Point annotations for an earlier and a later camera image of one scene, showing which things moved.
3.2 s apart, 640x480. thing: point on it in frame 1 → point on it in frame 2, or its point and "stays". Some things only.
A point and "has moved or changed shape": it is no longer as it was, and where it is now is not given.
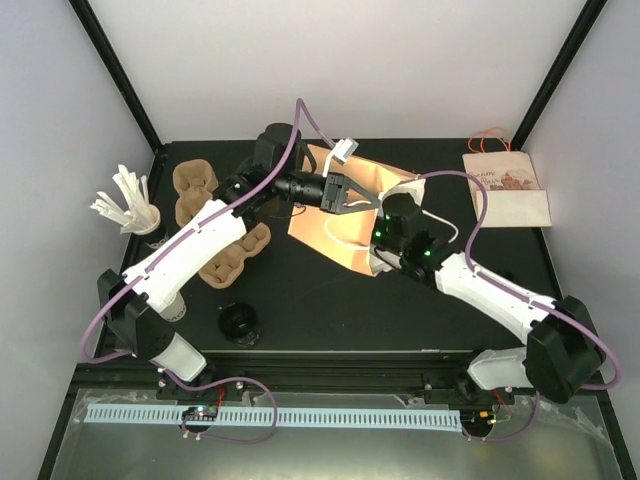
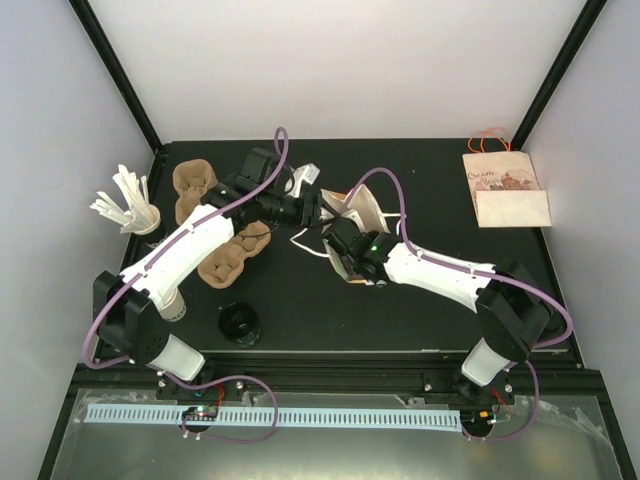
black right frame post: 585,21 stays
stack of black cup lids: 238,322 stays
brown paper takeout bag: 346,237 has moved or changed shape
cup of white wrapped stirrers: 136,215 stays
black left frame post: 118,72 stays
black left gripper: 335,180 → 314,211
